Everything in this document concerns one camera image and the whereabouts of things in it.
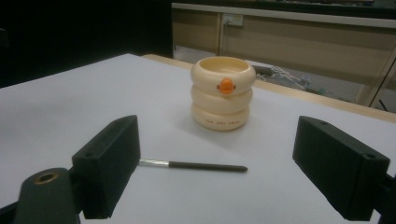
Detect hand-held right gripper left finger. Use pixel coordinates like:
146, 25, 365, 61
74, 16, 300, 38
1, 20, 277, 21
72, 115, 141, 219

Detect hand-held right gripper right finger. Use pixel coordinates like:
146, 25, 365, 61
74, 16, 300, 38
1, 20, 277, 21
292, 115, 390, 222

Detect dark brush with silver ferrule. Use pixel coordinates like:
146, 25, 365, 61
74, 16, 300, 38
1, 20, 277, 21
138, 159, 248, 173

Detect cream duck-face pen holder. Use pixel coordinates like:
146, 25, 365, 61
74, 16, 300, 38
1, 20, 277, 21
190, 56, 257, 132

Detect metal stand leg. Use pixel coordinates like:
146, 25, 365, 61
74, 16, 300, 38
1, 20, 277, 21
368, 57, 396, 110

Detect grey power strip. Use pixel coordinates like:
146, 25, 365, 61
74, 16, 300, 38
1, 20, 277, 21
251, 64, 276, 77

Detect black curtain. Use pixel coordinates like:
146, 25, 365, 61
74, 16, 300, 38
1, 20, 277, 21
0, 0, 174, 89

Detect white cable bundle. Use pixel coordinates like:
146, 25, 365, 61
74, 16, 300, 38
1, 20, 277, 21
273, 66, 313, 91

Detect white wall socket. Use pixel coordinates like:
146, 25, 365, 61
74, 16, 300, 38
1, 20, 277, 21
222, 13, 245, 27

